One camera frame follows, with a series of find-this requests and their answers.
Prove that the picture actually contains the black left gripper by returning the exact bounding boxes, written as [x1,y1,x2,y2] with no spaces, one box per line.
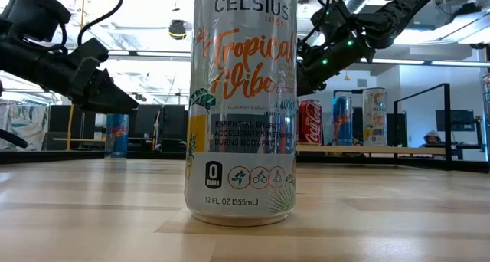
[0,37,140,113]

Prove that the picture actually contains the blue silver Red Bull can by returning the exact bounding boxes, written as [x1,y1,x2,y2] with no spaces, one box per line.
[331,96,354,146]
[104,113,130,159]

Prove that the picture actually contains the black office partition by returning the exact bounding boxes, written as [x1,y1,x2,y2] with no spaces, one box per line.
[48,103,188,152]

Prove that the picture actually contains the black looped cable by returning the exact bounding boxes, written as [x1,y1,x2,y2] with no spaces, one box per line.
[0,128,30,149]

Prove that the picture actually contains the yellow extension cable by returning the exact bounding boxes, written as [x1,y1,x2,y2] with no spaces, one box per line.
[67,0,87,152]

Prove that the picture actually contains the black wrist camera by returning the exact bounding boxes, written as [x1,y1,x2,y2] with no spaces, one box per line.
[2,0,73,44]
[310,0,359,41]

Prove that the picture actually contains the person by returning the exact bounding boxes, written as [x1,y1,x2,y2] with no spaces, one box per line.
[423,129,442,147]

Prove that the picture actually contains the black frame wooden shelf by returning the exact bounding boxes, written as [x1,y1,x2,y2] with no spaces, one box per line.
[296,82,452,172]

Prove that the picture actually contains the red Coca-Cola can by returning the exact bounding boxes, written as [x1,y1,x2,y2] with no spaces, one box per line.
[297,99,325,146]

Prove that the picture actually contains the white green printed banner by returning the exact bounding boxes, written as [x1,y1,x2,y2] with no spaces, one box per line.
[0,99,50,152]

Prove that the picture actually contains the long linear ceiling light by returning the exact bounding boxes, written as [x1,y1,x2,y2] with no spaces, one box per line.
[106,49,490,67]

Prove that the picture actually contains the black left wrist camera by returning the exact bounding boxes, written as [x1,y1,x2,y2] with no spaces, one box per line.
[2,0,73,44]

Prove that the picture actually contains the white Celsius energy drink can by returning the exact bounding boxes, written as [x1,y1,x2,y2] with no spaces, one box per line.
[184,0,299,228]
[362,87,387,147]

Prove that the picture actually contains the black computer monitor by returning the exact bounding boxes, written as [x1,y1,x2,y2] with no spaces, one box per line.
[435,109,475,133]

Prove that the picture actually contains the wooden background desk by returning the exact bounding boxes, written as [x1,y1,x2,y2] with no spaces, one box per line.
[52,137,106,143]

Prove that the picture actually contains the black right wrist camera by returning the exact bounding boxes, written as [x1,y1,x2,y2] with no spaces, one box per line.
[310,0,359,41]

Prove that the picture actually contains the black aluminium table frame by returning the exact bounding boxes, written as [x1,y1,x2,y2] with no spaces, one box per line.
[0,149,490,174]

